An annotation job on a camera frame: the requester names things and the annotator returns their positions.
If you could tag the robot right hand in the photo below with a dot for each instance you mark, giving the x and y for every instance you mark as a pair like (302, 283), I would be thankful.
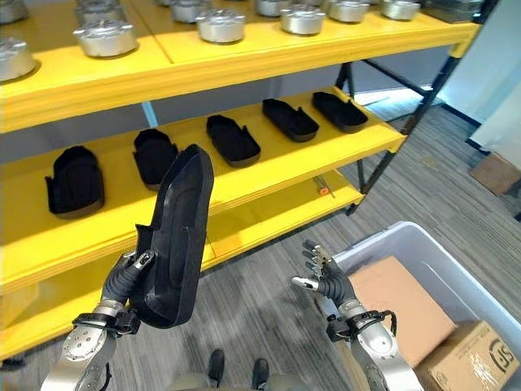
(335, 283)

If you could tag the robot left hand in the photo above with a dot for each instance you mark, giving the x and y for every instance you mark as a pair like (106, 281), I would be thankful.
(121, 281)

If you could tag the black sole-shaped part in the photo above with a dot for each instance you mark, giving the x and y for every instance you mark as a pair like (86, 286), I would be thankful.
(290, 120)
(151, 156)
(75, 183)
(233, 140)
(340, 112)
(179, 228)

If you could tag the robot right arm silver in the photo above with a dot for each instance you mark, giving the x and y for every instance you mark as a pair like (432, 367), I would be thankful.
(376, 346)

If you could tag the robot left arm silver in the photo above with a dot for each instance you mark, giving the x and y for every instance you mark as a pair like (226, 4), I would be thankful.
(83, 350)

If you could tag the yellow shelf board low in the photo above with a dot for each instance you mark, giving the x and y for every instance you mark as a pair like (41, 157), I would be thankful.
(252, 228)

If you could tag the grey plastic box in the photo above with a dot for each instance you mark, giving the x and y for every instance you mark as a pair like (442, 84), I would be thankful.
(447, 260)

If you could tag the yellow shelf board with soles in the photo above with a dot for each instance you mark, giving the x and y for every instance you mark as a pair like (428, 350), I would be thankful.
(285, 163)

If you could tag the printed cardboard box taped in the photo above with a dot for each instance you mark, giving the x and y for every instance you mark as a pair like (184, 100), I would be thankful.
(464, 362)

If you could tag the blue strip behind shelf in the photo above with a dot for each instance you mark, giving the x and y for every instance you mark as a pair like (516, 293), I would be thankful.
(150, 115)

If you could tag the small brown cardboard box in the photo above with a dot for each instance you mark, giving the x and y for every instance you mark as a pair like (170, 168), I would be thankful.
(496, 173)

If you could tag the yellow shelf board with metal parts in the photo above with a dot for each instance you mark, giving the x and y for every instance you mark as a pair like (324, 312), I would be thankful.
(228, 65)

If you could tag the plain brown cardboard sheet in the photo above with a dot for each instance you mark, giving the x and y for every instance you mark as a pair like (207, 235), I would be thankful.
(399, 301)

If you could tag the small orange-tipped tool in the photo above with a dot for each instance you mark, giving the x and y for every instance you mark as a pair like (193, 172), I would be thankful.
(324, 190)

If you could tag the robot right leg silver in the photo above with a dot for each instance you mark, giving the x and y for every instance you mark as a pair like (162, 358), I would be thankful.
(287, 383)

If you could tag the robot leg silver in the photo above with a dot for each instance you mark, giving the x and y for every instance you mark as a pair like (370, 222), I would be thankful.
(191, 383)
(287, 383)

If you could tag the robot right foot dark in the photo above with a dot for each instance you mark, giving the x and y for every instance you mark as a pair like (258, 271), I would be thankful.
(260, 372)

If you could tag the robot foot dark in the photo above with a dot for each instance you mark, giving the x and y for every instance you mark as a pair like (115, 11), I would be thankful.
(260, 372)
(216, 364)

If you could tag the robot left leg silver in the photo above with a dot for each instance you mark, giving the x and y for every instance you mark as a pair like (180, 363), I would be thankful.
(191, 383)

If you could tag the robot left foot dark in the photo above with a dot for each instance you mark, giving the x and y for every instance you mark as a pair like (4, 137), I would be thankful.
(216, 364)

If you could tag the silver round metal part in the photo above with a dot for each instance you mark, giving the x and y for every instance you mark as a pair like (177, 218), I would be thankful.
(401, 9)
(12, 10)
(221, 26)
(348, 10)
(99, 10)
(191, 10)
(270, 6)
(303, 19)
(106, 38)
(12, 59)

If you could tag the grey flat metal tray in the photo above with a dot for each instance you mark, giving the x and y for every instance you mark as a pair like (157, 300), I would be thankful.
(452, 10)

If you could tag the black metal shelf frame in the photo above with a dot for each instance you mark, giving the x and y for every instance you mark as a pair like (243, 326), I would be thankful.
(427, 102)

